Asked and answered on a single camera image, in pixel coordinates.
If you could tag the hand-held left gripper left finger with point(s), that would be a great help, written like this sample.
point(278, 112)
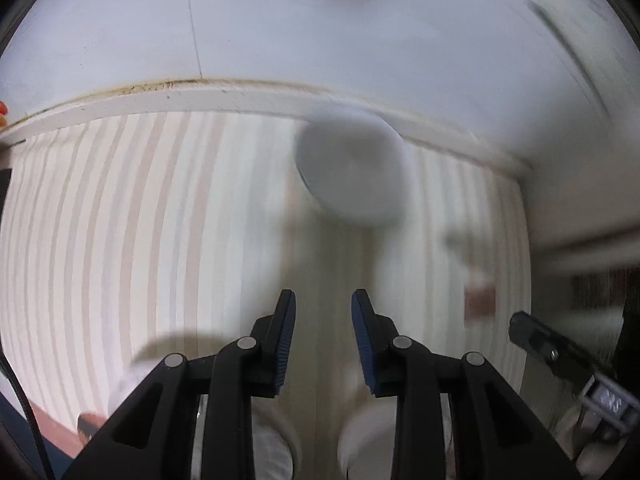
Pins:
point(286, 340)

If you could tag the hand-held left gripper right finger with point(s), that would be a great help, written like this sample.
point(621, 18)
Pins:
point(362, 340)

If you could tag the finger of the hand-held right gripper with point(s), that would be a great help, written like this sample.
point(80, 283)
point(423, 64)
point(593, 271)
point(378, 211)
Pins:
point(545, 342)

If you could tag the white bowl with pink flower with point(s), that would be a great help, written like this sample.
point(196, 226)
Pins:
point(367, 442)

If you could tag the white plate with grey flower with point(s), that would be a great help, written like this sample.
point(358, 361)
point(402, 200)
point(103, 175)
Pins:
point(272, 442)

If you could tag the white bowl with blue flowers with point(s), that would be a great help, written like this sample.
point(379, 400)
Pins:
point(350, 170)

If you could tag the striped tablecloth with cat print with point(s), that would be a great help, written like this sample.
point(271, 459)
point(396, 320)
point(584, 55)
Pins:
point(125, 235)

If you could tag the dark blue lower cabinet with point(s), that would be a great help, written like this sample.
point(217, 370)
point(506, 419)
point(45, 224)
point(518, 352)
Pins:
point(55, 442)

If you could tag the orange fruit wall sticker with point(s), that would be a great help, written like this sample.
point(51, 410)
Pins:
point(2, 110)

